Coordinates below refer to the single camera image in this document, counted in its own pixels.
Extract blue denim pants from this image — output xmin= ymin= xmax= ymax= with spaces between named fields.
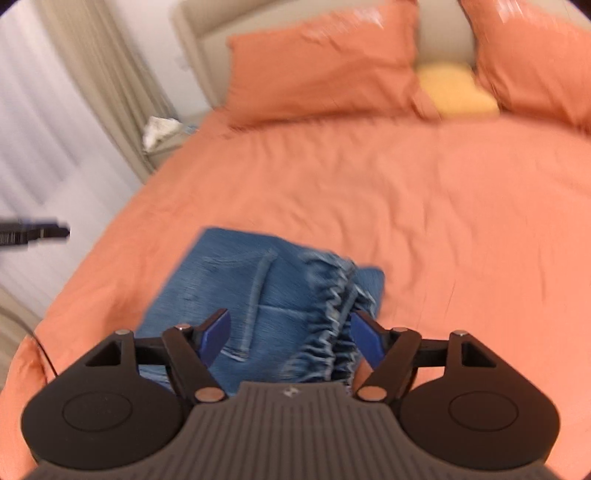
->
xmin=136 ymin=228 xmax=385 ymax=395

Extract bedside table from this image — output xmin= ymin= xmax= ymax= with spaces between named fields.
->
xmin=145 ymin=110 xmax=211 ymax=170

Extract orange bed sheet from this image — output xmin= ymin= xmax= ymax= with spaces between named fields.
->
xmin=1 ymin=112 xmax=590 ymax=479

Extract white crumpled cloth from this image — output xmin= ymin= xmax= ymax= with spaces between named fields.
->
xmin=142 ymin=116 xmax=183 ymax=153

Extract beige curtain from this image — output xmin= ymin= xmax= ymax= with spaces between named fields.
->
xmin=35 ymin=0 xmax=176 ymax=181

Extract yellow small pillow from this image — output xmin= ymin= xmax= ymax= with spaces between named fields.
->
xmin=417 ymin=62 xmax=500 ymax=119

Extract orange pillow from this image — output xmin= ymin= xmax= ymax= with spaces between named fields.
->
xmin=225 ymin=1 xmax=439 ymax=128
xmin=461 ymin=1 xmax=590 ymax=134

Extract beige padded headboard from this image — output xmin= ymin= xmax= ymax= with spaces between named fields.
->
xmin=172 ymin=0 xmax=479 ymax=112

